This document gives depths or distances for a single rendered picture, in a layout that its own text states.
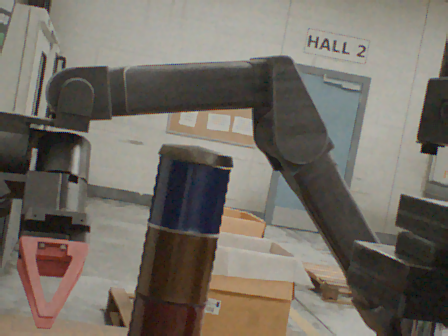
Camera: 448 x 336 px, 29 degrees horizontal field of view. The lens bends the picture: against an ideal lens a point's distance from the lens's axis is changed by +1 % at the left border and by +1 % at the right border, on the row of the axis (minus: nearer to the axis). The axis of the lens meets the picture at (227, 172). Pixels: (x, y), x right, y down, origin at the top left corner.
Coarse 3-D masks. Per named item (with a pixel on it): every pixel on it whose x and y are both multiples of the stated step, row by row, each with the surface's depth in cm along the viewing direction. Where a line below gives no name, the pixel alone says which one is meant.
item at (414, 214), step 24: (408, 216) 68; (432, 216) 64; (408, 240) 65; (432, 240) 63; (360, 264) 66; (384, 264) 62; (408, 264) 59; (432, 264) 61; (360, 288) 65; (384, 288) 61; (408, 288) 59; (432, 288) 59; (408, 312) 59; (432, 312) 59
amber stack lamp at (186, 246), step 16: (160, 240) 43; (176, 240) 43; (192, 240) 43; (208, 240) 43; (144, 256) 44; (160, 256) 43; (176, 256) 43; (192, 256) 43; (208, 256) 44; (144, 272) 44; (160, 272) 43; (176, 272) 43; (192, 272) 43; (208, 272) 44; (144, 288) 43; (160, 288) 43; (176, 288) 43; (192, 288) 43; (208, 288) 44
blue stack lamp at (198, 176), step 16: (160, 160) 44; (176, 160) 43; (160, 176) 43; (176, 176) 43; (192, 176) 43; (208, 176) 43; (224, 176) 43; (160, 192) 43; (176, 192) 43; (192, 192) 43; (208, 192) 43; (224, 192) 44; (160, 208) 43; (176, 208) 43; (192, 208) 43; (208, 208) 43; (160, 224) 43; (176, 224) 43; (192, 224) 43; (208, 224) 43
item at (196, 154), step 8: (168, 144) 44; (176, 144) 44; (160, 152) 44; (168, 152) 43; (176, 152) 43; (184, 152) 43; (192, 152) 43; (200, 152) 43; (208, 152) 43; (216, 152) 44; (184, 160) 42; (192, 160) 42; (200, 160) 42; (208, 160) 43; (216, 160) 43; (224, 160) 43; (232, 160) 44
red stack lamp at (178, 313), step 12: (144, 300) 43; (156, 300) 43; (132, 312) 44; (144, 312) 43; (156, 312) 43; (168, 312) 43; (180, 312) 43; (192, 312) 43; (204, 312) 44; (132, 324) 44; (144, 324) 43; (156, 324) 43; (168, 324) 43; (180, 324) 43; (192, 324) 44
